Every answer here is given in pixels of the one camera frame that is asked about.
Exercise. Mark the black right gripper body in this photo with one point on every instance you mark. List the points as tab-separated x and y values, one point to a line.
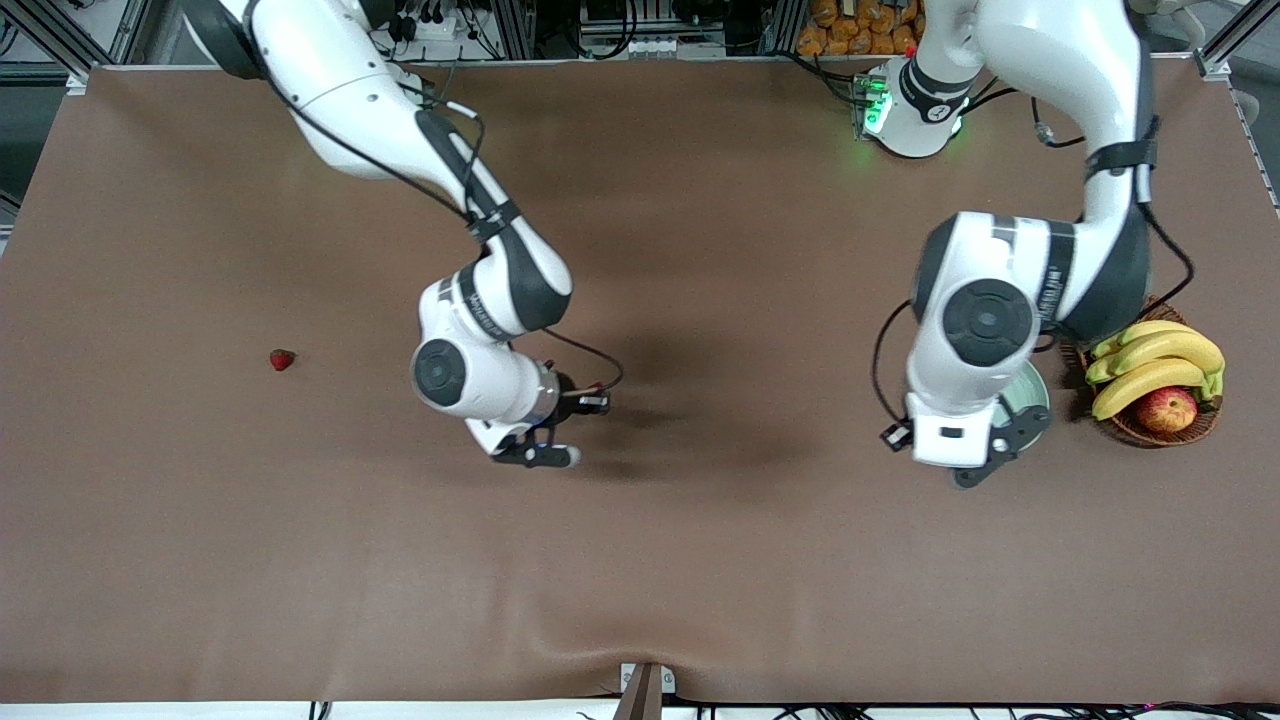
567	388

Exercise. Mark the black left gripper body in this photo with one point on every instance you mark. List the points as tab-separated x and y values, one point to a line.
893	436

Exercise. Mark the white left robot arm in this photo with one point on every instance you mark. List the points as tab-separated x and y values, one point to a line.
1060	60

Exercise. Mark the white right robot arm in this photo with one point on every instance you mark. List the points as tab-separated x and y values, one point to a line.
350	90

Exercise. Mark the pale green round plate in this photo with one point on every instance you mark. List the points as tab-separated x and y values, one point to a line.
1030	385

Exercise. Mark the brown table cloth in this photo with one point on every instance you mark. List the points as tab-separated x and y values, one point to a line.
700	560

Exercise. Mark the brown wicker basket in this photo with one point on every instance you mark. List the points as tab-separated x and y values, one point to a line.
1135	430

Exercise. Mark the yellow banana bunch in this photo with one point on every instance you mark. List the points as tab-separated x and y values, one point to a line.
1150	380

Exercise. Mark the red apple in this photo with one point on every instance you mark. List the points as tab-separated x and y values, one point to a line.
1166	410

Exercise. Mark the grey metal table clamp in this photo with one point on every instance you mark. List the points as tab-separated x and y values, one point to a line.
645	690

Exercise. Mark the white terminal block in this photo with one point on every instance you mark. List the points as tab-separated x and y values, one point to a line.
650	47

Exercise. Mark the white power strip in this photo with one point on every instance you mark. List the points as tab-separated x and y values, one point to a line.
430	27

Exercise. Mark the pile of orange buns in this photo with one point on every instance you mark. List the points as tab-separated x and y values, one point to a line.
850	30

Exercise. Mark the aluminium corner frame post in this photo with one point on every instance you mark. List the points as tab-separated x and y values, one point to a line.
1225	45

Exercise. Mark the aluminium frame strut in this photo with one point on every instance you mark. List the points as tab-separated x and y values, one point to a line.
45	30

